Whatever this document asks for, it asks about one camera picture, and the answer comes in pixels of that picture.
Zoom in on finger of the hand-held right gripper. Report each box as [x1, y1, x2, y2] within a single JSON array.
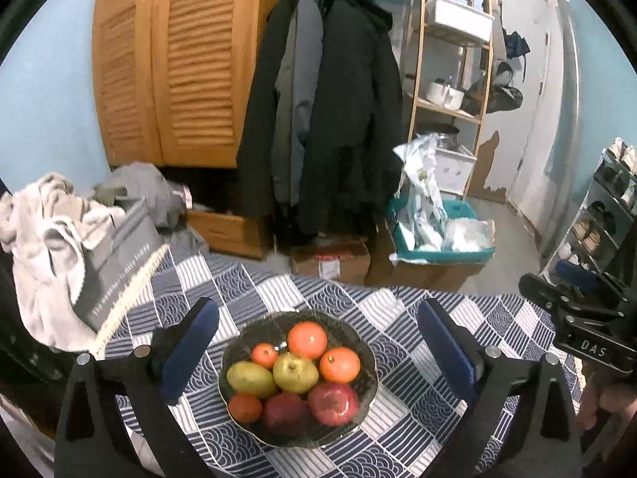
[[518, 273, 624, 320], [555, 261, 637, 306]]

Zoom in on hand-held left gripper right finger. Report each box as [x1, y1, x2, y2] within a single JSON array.
[[417, 298, 584, 478]]

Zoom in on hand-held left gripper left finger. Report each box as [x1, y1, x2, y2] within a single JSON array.
[[54, 297, 221, 478]]

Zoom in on clear glass bowl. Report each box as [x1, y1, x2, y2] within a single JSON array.
[[217, 311, 380, 449]]

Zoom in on yellow-green apple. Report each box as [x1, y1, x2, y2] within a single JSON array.
[[273, 352, 320, 394], [226, 361, 278, 400]]

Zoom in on small tangerine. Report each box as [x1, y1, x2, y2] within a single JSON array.
[[251, 343, 280, 370], [228, 393, 264, 424]]

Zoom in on large orange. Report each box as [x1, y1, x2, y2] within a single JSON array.
[[319, 347, 362, 384], [287, 322, 329, 360]]

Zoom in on dark red apple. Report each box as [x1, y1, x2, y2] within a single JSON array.
[[263, 392, 313, 436]]

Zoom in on bright red apple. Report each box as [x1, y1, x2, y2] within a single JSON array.
[[307, 382, 361, 427]]

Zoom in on person's right hand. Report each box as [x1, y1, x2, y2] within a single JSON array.
[[578, 370, 637, 422]]

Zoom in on group of shoes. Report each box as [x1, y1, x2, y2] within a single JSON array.
[[557, 137, 637, 270]]

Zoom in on blue white patterned tablecloth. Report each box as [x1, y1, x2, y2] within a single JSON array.
[[94, 246, 585, 478]]

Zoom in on shoe rack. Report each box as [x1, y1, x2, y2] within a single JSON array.
[[540, 137, 637, 290]]

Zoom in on teal plastic basket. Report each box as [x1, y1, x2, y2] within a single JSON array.
[[387, 196, 497, 264]]

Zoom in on clear plastic bag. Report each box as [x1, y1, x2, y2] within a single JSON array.
[[443, 218, 496, 252]]

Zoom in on grey storage box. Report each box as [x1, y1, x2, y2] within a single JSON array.
[[74, 196, 167, 332]]

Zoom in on wooden drawer unit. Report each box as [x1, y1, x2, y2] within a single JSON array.
[[186, 206, 272, 260]]

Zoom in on labelled cardboard box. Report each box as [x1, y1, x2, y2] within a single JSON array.
[[291, 239, 371, 284]]

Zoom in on white printed rice bag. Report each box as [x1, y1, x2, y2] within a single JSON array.
[[393, 132, 449, 252]]

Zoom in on white patterned drawer box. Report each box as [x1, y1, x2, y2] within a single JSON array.
[[433, 144, 479, 197]]

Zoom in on dark cloth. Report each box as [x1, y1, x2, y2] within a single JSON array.
[[0, 259, 80, 429]]

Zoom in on grey cloth pile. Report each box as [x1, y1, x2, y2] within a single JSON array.
[[94, 162, 210, 255]]

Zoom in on white door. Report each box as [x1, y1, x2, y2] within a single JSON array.
[[468, 0, 551, 205]]

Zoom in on beige cloth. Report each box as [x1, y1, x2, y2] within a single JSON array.
[[0, 172, 127, 352]]

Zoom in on steel pot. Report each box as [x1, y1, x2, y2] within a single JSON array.
[[423, 126, 461, 153]]

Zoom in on wooden shelf rack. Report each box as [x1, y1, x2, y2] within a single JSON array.
[[405, 0, 498, 210]]

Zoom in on olive hanging bag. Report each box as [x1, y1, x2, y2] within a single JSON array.
[[460, 60, 526, 115]]

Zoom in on white cooking pot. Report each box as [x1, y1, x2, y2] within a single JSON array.
[[428, 77, 469, 110]]

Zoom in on black jacket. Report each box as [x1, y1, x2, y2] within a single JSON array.
[[236, 0, 302, 207]]

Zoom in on black hooded coat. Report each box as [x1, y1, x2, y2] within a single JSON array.
[[299, 0, 404, 240]]

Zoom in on grey jacket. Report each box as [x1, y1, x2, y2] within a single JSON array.
[[273, 0, 324, 205]]

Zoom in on white storage box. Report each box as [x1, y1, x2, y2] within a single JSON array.
[[425, 0, 496, 45]]

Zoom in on wooden louvered wardrobe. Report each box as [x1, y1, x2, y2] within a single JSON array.
[[92, 0, 287, 170]]

